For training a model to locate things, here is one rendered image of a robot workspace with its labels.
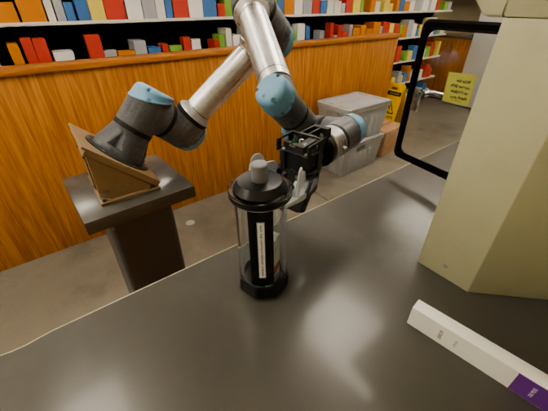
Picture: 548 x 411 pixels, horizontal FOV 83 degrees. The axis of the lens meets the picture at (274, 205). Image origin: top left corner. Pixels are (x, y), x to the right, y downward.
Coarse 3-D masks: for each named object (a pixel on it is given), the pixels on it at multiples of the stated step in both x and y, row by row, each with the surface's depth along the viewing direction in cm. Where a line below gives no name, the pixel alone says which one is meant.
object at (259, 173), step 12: (252, 168) 48; (264, 168) 48; (240, 180) 50; (252, 180) 50; (264, 180) 49; (276, 180) 50; (240, 192) 49; (252, 192) 48; (264, 192) 48; (276, 192) 48
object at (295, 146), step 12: (288, 132) 59; (300, 132) 59; (312, 132) 59; (324, 132) 61; (276, 144) 57; (288, 144) 57; (300, 144) 55; (312, 144) 54; (324, 144) 62; (336, 144) 62; (288, 156) 57; (300, 156) 55; (312, 156) 55; (324, 156) 64; (336, 156) 64; (288, 168) 58; (312, 168) 58
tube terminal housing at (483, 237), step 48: (528, 0) 41; (528, 48) 42; (480, 96) 49; (528, 96) 44; (480, 144) 51; (528, 144) 46; (480, 192) 54; (528, 192) 49; (432, 240) 64; (480, 240) 56; (528, 240) 54; (480, 288) 61; (528, 288) 60
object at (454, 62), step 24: (432, 48) 84; (456, 48) 78; (480, 48) 74; (432, 72) 86; (456, 72) 80; (480, 72) 75; (432, 96) 87; (456, 96) 82; (408, 120) 97; (432, 120) 89; (456, 120) 83; (408, 144) 99; (432, 144) 92; (456, 144) 85
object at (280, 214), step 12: (288, 180) 53; (228, 192) 50; (288, 192) 50; (252, 204) 47; (264, 204) 47; (240, 216) 51; (276, 216) 50; (240, 228) 53; (276, 228) 52; (240, 240) 55; (276, 240) 53; (240, 252) 57; (276, 252) 55; (240, 264) 60; (276, 264) 57; (276, 276) 58
